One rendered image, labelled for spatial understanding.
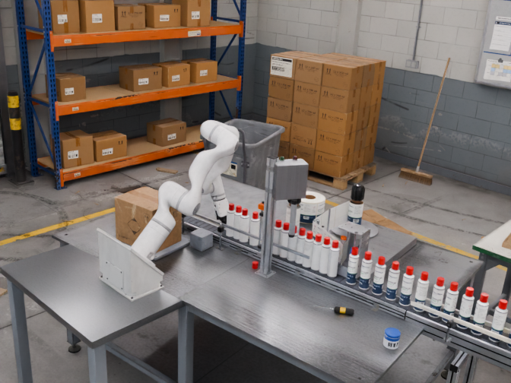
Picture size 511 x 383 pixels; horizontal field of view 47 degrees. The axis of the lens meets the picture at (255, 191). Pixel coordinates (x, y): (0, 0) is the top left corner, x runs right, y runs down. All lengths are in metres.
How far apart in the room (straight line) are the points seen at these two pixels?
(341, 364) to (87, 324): 1.16
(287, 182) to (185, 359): 1.07
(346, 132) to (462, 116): 1.57
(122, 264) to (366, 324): 1.22
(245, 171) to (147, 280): 2.85
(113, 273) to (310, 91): 4.24
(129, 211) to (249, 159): 2.42
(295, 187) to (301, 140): 3.98
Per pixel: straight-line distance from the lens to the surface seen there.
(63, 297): 3.11
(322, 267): 3.20
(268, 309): 2.97
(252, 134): 6.40
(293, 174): 3.01
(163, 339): 3.81
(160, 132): 7.45
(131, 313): 2.94
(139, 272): 2.98
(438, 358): 3.92
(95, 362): 2.88
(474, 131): 7.54
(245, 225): 3.43
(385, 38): 7.99
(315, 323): 2.91
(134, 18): 6.95
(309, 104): 6.85
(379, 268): 3.02
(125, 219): 3.47
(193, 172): 3.09
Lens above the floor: 2.44
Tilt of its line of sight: 22 degrees down
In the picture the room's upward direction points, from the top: 3 degrees clockwise
